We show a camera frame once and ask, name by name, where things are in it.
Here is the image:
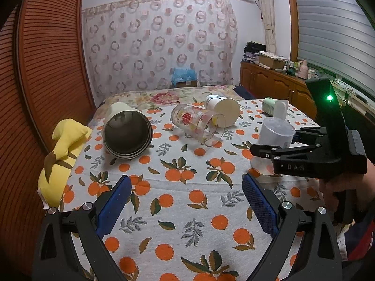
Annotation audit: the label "clear plastic cup blue label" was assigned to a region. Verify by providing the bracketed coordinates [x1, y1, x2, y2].
[250, 117, 296, 176]

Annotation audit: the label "white paper cup blue stripes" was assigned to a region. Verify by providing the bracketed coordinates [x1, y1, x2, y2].
[205, 95, 240, 128]

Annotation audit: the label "person's right hand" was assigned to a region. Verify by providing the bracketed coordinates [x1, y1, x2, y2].
[319, 160, 374, 212]

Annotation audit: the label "white square plastic container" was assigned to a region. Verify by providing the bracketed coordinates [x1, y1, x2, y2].
[262, 97, 289, 120]

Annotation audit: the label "pink thermos bottle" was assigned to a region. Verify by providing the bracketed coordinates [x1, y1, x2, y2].
[297, 60, 309, 79]

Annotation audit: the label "clear glass flower print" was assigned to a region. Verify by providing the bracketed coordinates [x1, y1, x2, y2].
[171, 104, 226, 147]

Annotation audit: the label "dark blue blanket edge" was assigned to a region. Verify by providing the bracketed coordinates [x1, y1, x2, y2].
[233, 86, 256, 100]

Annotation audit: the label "wooden sideboard cabinet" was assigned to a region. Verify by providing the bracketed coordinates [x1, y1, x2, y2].
[240, 62, 317, 119]

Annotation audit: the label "cardboard box on sideboard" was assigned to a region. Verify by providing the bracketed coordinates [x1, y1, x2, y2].
[258, 52, 287, 70]

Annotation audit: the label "stack of dark clothes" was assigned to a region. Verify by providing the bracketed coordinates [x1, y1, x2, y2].
[242, 41, 266, 63]

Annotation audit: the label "grey window roller shutter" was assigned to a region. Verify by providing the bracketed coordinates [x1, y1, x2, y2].
[296, 0, 374, 96]

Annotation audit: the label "orange print tablecloth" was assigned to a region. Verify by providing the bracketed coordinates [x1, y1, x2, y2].
[60, 100, 323, 280]

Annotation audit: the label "blue plastic bag on box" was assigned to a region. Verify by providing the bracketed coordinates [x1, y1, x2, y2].
[171, 68, 198, 88]

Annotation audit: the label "yellow plush toy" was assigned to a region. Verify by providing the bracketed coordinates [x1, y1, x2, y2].
[37, 119, 92, 209]

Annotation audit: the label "floral bed blanket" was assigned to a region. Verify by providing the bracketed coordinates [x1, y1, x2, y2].
[98, 84, 242, 113]

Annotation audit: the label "cream steel-lined mug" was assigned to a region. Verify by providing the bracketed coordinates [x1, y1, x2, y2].
[102, 102, 153, 160]

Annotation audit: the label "cream tied window curtain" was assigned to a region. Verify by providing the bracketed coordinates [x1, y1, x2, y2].
[259, 0, 277, 55]

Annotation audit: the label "wooden slatted wardrobe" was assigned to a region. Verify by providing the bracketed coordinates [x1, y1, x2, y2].
[1, 0, 95, 275]

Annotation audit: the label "patterned lace wall curtain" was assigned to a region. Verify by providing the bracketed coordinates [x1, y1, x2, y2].
[82, 0, 238, 102]

